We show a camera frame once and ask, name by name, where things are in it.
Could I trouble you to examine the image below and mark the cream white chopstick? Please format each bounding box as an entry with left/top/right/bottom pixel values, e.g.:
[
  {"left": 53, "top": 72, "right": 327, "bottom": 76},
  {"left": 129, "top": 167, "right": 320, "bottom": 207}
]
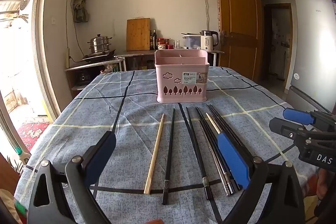
[{"left": 205, "top": 113, "right": 222, "bottom": 134}]

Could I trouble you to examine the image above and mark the red patterned rug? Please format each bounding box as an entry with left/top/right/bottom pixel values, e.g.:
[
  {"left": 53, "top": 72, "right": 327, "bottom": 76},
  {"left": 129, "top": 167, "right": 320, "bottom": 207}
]
[{"left": 17, "top": 122, "right": 53, "bottom": 153}]

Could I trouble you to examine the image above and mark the silver refrigerator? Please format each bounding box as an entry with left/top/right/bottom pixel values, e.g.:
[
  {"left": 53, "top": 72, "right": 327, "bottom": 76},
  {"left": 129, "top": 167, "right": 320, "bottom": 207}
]
[{"left": 286, "top": 0, "right": 336, "bottom": 112}]

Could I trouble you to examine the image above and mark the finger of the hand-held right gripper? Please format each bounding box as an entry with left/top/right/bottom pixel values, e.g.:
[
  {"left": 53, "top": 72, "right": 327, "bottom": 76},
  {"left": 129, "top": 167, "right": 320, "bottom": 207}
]
[
  {"left": 269, "top": 118, "right": 315, "bottom": 140},
  {"left": 283, "top": 108, "right": 336, "bottom": 132}
]

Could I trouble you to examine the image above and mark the blue plaid tablecloth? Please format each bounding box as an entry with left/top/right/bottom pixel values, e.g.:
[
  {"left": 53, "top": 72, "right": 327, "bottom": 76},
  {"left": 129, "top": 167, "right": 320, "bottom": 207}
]
[{"left": 14, "top": 67, "right": 315, "bottom": 224}]

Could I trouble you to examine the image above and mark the silver metal chopstick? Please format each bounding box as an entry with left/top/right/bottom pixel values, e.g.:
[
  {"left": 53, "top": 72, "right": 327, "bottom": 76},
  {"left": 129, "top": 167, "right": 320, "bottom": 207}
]
[{"left": 198, "top": 119, "right": 231, "bottom": 196}]

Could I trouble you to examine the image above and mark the wooden chopstick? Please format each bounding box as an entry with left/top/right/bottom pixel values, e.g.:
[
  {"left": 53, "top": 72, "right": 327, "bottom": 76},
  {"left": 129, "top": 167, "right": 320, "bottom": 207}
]
[{"left": 143, "top": 113, "right": 165, "bottom": 194}]

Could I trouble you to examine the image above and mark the black induction cooker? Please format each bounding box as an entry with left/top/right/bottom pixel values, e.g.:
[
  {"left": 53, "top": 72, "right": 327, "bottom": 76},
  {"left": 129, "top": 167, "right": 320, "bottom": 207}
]
[{"left": 82, "top": 49, "right": 117, "bottom": 62}]

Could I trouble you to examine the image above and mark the wooden door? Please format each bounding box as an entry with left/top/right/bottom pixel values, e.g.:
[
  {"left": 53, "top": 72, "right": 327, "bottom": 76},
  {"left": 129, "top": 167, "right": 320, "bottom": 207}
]
[{"left": 215, "top": 0, "right": 263, "bottom": 81}]

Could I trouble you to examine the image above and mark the wooden cutting board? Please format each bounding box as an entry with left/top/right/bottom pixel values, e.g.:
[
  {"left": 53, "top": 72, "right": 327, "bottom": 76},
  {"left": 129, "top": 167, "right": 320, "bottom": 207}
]
[{"left": 126, "top": 18, "right": 151, "bottom": 51}]

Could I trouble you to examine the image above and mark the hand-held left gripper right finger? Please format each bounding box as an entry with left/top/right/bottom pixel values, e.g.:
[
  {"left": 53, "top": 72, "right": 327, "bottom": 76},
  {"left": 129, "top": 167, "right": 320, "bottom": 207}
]
[{"left": 217, "top": 132, "right": 306, "bottom": 224}]

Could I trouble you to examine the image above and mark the steel counter table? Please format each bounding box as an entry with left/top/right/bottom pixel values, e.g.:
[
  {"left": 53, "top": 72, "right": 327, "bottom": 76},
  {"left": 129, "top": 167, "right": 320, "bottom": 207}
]
[{"left": 117, "top": 49, "right": 225, "bottom": 72}]

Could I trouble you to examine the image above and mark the water filter pitcher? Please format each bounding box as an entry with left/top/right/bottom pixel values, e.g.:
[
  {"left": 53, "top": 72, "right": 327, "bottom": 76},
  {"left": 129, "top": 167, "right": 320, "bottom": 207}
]
[{"left": 181, "top": 32, "right": 203, "bottom": 50}]

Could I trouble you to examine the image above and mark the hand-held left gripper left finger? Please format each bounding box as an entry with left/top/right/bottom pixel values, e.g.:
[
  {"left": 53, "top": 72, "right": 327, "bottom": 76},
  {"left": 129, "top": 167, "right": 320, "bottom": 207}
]
[{"left": 28, "top": 131, "right": 116, "bottom": 224}]

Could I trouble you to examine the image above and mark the black chopstick silver band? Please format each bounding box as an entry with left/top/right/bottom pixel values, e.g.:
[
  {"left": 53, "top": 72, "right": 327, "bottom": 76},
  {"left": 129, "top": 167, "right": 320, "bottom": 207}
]
[{"left": 185, "top": 107, "right": 213, "bottom": 200}]

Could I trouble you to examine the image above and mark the pink utensil basket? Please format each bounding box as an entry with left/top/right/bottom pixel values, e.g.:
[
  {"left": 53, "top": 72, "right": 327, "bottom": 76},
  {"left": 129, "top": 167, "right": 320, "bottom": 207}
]
[{"left": 154, "top": 49, "right": 210, "bottom": 104}]

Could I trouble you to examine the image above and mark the white electric kettle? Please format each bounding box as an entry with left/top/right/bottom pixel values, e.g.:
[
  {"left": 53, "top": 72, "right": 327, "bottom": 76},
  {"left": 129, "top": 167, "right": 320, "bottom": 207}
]
[{"left": 201, "top": 30, "right": 219, "bottom": 51}]

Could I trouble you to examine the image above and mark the person's right hand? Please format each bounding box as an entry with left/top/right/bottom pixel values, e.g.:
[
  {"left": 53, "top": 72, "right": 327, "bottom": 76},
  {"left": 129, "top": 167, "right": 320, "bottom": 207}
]
[{"left": 306, "top": 168, "right": 332, "bottom": 199}]

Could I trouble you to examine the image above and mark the steel steamer pot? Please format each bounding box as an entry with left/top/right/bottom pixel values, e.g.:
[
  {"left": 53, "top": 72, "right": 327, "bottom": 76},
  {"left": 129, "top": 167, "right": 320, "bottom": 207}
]
[{"left": 87, "top": 34, "right": 113, "bottom": 55}]

